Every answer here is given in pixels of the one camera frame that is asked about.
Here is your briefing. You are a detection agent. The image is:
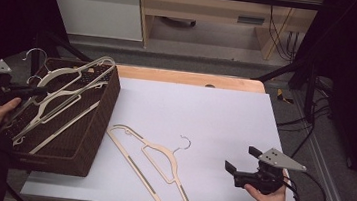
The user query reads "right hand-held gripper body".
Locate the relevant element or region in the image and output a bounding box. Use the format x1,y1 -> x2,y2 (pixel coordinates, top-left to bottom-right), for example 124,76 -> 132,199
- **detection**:
231,144 -> 309,199

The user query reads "cream plastic clothes hanger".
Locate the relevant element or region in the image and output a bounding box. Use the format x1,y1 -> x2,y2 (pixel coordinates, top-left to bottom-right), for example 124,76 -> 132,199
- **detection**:
9,72 -> 110,163
14,46 -> 118,141
99,122 -> 203,201

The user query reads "brown wicker basket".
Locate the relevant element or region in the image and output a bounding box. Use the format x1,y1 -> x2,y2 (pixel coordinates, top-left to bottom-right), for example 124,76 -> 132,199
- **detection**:
0,52 -> 124,181

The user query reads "black metal stand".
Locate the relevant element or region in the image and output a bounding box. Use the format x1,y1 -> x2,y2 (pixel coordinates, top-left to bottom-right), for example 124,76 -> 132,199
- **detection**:
29,29 -> 89,72
250,48 -> 327,125

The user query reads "white table sheet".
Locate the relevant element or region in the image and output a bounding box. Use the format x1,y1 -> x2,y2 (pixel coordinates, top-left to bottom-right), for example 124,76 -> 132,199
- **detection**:
20,67 -> 316,201

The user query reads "small yellow black object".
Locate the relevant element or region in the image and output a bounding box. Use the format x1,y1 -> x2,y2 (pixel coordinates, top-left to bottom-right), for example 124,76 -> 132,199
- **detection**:
275,88 -> 296,106

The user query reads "white cabinet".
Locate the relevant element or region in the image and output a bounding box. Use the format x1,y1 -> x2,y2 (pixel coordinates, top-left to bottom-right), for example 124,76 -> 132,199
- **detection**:
38,0 -> 148,42

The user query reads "beige wooden desk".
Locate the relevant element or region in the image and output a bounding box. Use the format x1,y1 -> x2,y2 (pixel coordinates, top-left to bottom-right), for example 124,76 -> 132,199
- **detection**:
131,0 -> 326,67

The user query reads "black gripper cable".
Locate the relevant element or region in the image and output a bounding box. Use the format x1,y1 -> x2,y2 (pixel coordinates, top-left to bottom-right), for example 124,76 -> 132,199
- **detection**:
285,169 -> 330,201

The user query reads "thick black floor cable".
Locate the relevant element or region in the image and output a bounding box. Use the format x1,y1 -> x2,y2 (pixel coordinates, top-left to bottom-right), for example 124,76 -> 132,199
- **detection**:
272,99 -> 333,162

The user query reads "grey metal floor rail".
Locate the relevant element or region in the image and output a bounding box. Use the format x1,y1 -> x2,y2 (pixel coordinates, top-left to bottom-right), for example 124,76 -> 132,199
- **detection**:
281,90 -> 357,201

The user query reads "black hanging cable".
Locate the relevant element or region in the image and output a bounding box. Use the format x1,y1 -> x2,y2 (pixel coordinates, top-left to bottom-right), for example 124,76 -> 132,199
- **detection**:
263,4 -> 299,62
283,30 -> 301,63

